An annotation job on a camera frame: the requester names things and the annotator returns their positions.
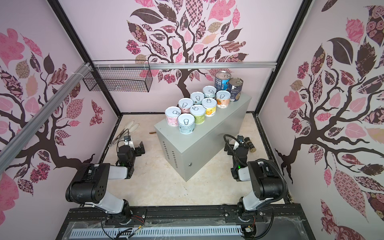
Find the pink label white-lid can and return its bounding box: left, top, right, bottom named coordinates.
left=165, top=107, right=182, bottom=127

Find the grey-green white-lid can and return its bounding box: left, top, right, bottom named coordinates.
left=178, top=113, right=195, bottom=135

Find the yellow label white-lid can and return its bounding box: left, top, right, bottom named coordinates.
left=202, top=98, right=217, bottom=117

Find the green label white-lid can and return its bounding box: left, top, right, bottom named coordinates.
left=190, top=105, right=206, bottom=125

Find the orange label white-lid can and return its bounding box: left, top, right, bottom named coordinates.
left=216, top=90, right=231, bottom=109

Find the pink small white-lid can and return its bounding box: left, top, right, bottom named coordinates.
left=178, top=98, right=194, bottom=114

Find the teal label white-lid can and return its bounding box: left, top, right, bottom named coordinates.
left=203, top=86, right=217, bottom=99

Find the dark grey tin can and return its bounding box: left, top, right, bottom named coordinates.
left=229, top=78, right=244, bottom=102

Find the light blue white-lid can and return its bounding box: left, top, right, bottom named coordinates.
left=190, top=92, right=205, bottom=105

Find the blue label tin can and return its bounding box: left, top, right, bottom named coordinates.
left=215, top=71, right=232, bottom=91

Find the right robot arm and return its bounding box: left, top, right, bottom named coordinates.
left=224, top=143, right=288, bottom=212

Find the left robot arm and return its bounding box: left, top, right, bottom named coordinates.
left=66, top=142, right=145, bottom=218

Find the dark spice jar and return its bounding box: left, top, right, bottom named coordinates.
left=244, top=137, right=257, bottom=153

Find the grey metal cabinet box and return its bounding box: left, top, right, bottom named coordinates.
left=155, top=94, right=252, bottom=182

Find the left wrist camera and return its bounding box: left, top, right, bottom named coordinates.
left=124, top=135, right=135, bottom=149

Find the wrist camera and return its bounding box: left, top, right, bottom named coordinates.
left=124, top=135, right=135, bottom=149
left=234, top=135, right=249, bottom=150

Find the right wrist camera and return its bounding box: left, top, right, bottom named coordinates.
left=234, top=135, right=249, bottom=150

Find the white slotted cable duct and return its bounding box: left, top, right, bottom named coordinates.
left=67, top=226, right=243, bottom=240

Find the black wire basket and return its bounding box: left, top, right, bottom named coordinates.
left=83, top=60, right=153, bottom=93

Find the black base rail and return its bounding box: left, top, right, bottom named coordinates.
left=57, top=204, right=315, bottom=240

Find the aluminium horizontal rail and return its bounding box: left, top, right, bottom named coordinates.
left=94, top=62, right=277, bottom=70

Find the aluminium diagonal rail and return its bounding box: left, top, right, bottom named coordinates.
left=1, top=63, right=92, bottom=173

